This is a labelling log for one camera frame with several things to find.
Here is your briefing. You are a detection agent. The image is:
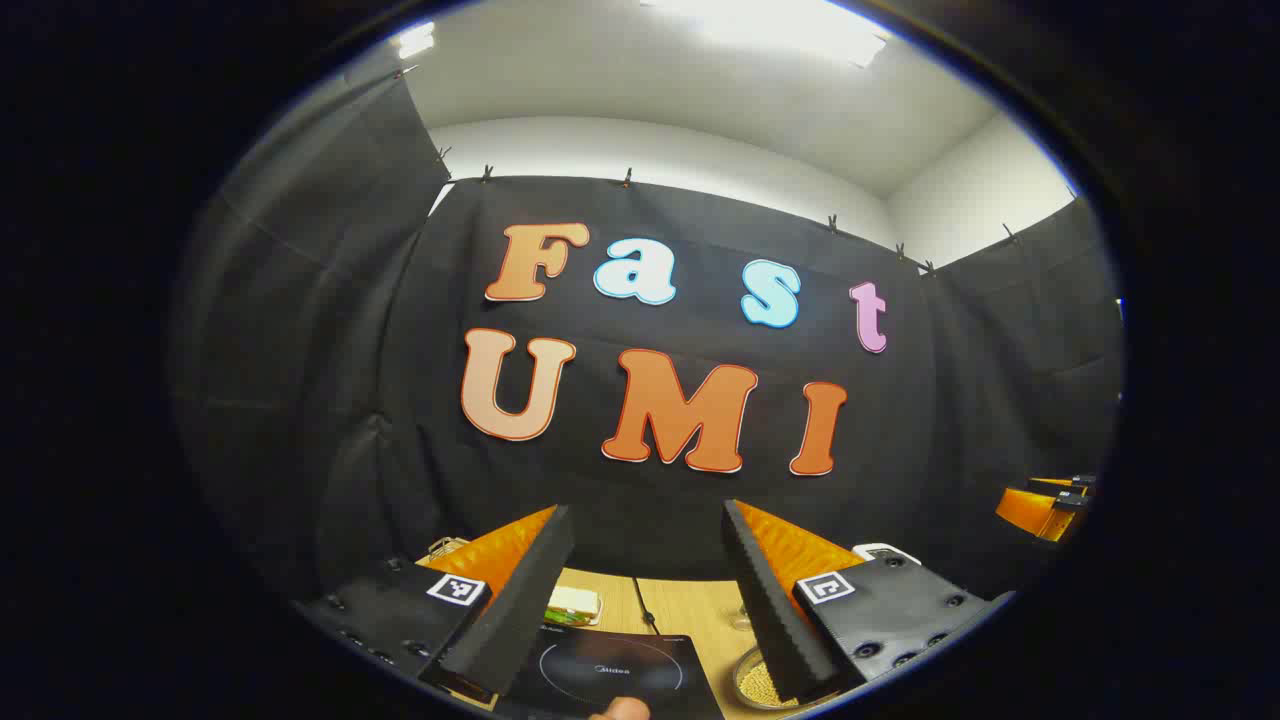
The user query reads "black power cable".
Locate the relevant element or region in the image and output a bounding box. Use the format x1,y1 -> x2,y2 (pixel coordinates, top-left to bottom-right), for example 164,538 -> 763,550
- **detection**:
631,576 -> 662,637

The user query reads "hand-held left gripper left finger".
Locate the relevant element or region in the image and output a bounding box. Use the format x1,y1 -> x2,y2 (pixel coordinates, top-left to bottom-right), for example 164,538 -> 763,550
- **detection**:
295,505 -> 577,706

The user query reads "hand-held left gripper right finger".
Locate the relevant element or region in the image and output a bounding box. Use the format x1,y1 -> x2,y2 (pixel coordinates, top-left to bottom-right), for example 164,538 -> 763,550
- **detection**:
721,498 -> 1017,705

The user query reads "sandwich with lettuce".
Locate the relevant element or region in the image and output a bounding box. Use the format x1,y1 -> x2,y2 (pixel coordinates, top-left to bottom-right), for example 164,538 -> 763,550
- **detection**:
545,586 -> 605,627

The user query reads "black induction cooktop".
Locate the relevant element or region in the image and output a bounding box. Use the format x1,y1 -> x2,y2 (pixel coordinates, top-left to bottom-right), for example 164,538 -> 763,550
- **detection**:
497,624 -> 725,720

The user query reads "row of black cloth clips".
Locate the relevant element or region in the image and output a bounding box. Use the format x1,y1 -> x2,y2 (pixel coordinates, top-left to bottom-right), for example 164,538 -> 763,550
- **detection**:
434,145 -> 1023,277

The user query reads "steel pot with soybeans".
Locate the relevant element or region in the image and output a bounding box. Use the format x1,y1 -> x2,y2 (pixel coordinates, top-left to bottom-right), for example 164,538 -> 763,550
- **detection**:
733,645 -> 803,712

